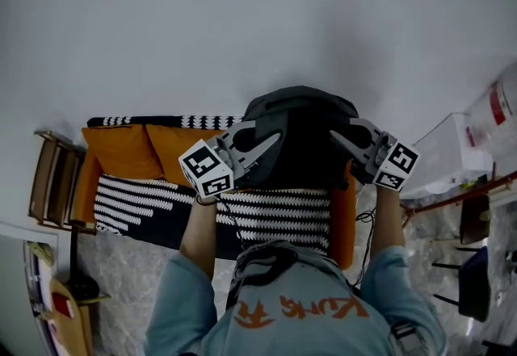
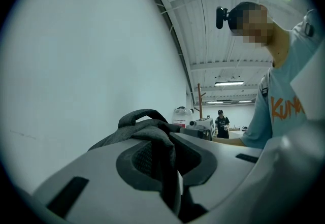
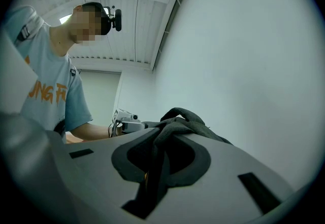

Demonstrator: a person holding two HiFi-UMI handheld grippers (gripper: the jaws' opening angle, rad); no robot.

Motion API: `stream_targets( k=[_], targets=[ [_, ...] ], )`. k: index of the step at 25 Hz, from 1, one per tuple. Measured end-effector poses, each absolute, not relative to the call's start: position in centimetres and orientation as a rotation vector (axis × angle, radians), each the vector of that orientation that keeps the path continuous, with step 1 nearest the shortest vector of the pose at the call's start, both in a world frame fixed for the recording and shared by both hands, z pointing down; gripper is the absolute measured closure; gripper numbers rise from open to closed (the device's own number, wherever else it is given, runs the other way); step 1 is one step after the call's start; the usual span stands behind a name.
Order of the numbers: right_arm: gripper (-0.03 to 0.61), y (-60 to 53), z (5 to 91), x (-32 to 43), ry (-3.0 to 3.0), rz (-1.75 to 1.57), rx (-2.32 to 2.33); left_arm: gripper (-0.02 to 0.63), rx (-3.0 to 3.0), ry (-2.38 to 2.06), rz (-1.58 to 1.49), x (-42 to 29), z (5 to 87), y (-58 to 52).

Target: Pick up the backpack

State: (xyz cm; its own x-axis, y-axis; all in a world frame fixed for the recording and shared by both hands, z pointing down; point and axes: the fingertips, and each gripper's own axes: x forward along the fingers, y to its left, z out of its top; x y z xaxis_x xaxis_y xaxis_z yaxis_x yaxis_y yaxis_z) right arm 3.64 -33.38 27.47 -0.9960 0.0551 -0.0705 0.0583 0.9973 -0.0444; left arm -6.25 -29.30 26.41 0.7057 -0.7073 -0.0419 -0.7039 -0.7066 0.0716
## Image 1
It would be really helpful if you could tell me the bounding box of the wooden side shelf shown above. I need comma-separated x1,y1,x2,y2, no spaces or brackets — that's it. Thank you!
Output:
27,130,88,232

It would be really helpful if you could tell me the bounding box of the black white patterned blanket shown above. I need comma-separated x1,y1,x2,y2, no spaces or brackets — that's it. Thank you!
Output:
86,115,333,262

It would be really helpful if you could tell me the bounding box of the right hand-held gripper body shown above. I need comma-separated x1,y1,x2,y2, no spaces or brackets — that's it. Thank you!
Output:
350,131,420,192

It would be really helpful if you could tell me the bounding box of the light wooden desk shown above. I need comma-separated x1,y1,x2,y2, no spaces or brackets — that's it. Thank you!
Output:
48,277,96,356

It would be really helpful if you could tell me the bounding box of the person's light blue shirt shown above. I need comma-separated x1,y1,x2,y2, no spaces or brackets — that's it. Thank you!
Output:
143,241,448,356

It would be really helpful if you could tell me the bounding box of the black backpack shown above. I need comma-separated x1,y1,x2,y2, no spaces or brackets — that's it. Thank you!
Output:
233,86,361,191

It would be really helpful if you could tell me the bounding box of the brown wooden coat stand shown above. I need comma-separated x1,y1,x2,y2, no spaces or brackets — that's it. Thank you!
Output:
401,170,517,227

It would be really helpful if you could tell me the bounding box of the person's left forearm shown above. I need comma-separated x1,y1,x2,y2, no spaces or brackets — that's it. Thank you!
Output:
179,195,220,279

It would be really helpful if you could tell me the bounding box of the clear water dispenser bottle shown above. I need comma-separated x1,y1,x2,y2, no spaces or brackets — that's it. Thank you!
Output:
464,61,517,162

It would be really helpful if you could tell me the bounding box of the white water dispenser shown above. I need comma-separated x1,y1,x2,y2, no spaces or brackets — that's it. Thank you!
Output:
399,111,496,200

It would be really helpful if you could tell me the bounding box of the grey chest strap buckle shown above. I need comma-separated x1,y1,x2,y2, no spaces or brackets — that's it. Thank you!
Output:
389,320,426,356

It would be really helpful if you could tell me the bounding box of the black waste bin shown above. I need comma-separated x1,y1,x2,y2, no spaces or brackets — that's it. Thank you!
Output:
66,275,111,305

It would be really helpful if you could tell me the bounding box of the wooden chair with dark seat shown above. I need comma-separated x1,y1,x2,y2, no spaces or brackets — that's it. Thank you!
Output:
458,192,492,253

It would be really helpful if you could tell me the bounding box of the orange sofa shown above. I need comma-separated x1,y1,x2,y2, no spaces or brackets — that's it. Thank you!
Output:
72,115,359,271

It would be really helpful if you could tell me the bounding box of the dark upholstered chair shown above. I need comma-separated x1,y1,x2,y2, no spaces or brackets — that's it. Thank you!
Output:
431,245,492,324

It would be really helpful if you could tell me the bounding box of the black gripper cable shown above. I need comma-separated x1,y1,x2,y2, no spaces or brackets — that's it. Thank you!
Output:
354,207,379,287
217,200,248,251

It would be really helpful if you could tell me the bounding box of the person's right forearm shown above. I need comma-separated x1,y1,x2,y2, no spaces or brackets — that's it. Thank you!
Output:
370,184,406,261

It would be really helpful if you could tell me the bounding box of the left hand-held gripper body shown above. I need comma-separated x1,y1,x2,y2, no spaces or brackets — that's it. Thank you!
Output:
179,135,260,199

